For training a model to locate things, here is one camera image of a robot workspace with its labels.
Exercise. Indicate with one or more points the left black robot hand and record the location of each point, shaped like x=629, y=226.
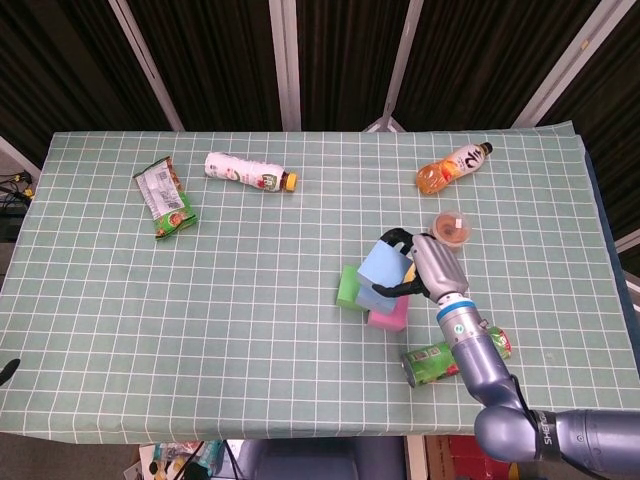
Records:
x=7, y=372

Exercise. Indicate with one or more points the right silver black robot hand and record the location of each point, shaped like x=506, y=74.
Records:
x=440, y=270

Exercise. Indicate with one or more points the light blue foam cube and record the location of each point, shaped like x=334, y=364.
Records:
x=369, y=300
x=382, y=267

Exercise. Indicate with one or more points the green foam cube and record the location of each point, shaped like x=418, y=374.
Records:
x=347, y=290

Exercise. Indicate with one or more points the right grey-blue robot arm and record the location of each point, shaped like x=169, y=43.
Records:
x=480, y=370

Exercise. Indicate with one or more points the yellow foam cube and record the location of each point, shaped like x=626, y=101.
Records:
x=411, y=274

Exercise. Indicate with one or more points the clear plastic snack jar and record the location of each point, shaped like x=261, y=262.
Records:
x=451, y=227

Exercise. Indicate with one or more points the pink foam cube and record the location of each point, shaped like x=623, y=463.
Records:
x=387, y=319

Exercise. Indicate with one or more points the green chips can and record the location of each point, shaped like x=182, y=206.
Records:
x=430, y=362

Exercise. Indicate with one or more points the orange juice bottle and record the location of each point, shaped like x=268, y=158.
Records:
x=445, y=172

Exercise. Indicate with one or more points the white table leg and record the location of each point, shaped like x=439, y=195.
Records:
x=416, y=457

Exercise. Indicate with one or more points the red printed cardboard box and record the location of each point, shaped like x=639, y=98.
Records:
x=465, y=460

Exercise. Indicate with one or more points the pile of plastic bags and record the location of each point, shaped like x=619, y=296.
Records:
x=180, y=460

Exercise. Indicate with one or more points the green checked tablecloth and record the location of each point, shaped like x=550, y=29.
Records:
x=225, y=325

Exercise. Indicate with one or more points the white tea bottle yellow cap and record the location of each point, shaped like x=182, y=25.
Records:
x=240, y=171

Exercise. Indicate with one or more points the dark blue chair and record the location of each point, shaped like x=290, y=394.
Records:
x=320, y=460

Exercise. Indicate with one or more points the green snack packet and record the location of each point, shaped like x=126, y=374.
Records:
x=165, y=200

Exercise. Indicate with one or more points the dark brown curtain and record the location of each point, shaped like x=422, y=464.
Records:
x=220, y=60

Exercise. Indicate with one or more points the white frame post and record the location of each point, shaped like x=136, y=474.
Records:
x=570, y=60
x=405, y=50
x=285, y=65
x=146, y=65

